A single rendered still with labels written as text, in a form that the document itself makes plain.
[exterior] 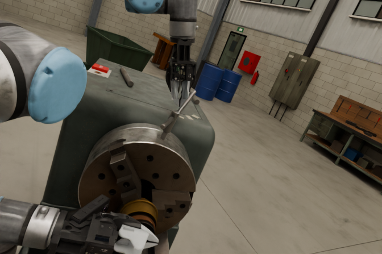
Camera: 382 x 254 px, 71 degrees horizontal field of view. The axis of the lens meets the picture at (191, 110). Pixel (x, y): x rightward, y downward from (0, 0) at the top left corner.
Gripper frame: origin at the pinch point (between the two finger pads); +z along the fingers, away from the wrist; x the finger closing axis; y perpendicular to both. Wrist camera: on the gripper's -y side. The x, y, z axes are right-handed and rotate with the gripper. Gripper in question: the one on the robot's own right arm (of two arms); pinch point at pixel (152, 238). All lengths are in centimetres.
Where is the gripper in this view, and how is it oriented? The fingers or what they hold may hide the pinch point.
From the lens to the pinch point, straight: 66.7
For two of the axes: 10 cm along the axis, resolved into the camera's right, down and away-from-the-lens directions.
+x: 3.6, -8.9, -2.7
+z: 9.2, 2.9, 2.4
